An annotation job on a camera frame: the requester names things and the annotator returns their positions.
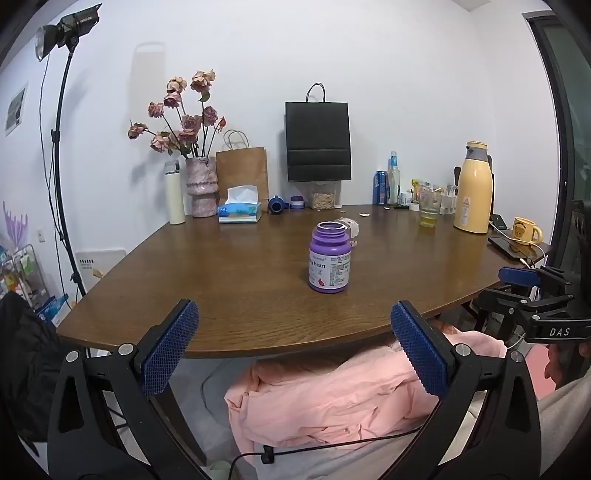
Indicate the blue packet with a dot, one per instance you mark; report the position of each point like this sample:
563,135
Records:
53,310

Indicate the pink textured vase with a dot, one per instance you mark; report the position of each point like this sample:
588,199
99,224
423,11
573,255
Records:
202,187

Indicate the framed wall picture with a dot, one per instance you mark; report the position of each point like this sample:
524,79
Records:
16,110

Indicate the yellow mug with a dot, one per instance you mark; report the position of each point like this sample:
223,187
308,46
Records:
524,230

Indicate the person's right forearm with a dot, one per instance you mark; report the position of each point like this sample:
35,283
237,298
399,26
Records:
565,424

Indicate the black paper bag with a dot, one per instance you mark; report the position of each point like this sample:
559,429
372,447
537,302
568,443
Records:
318,138

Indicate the brown paper bag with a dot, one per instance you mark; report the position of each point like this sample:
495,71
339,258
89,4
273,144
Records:
244,170

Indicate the blue drink can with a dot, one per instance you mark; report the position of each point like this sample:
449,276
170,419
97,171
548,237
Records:
379,188

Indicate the purple coral wall decal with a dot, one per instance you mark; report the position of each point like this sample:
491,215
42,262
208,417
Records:
14,226

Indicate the white thermos bottle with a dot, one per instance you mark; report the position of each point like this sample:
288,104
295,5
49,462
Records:
175,196

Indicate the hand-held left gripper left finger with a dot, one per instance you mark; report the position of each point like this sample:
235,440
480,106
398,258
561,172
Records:
170,348

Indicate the black studio light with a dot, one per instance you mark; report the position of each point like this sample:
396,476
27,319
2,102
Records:
69,28

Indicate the black jacket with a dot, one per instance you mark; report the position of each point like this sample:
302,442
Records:
32,369

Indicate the white wall outlet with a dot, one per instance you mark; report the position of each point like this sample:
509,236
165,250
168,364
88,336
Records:
41,237

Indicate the blue tissue box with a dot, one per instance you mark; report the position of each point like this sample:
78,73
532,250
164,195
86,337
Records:
240,210

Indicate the glass with yellow liquid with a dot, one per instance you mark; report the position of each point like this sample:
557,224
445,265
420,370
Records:
429,210

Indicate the white router box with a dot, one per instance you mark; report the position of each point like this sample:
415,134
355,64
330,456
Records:
99,264

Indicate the pink cloth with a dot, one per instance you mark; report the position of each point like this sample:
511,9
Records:
332,397

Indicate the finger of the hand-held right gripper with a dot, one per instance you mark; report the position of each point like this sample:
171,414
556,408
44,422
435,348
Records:
503,302
519,276

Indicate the clear bottle blue label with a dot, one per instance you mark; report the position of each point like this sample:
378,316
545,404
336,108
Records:
393,182

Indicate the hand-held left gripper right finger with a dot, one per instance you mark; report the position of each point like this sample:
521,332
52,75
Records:
421,351

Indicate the small purple jar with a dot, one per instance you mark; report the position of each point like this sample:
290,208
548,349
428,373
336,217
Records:
297,203

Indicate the clear cereal container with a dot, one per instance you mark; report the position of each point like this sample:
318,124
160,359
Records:
324,197

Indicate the dried rose bouquet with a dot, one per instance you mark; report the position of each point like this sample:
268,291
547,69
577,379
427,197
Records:
182,122

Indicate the white desk organiser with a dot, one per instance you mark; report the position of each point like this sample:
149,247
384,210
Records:
448,201

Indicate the yellow thermos jug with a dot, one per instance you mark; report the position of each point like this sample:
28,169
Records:
473,196

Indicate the purple supplement bottle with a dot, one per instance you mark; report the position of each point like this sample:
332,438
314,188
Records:
329,261

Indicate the person's right hand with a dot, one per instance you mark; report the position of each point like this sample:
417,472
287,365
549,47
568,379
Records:
556,364

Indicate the colourful snack packets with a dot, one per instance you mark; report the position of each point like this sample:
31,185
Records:
422,186

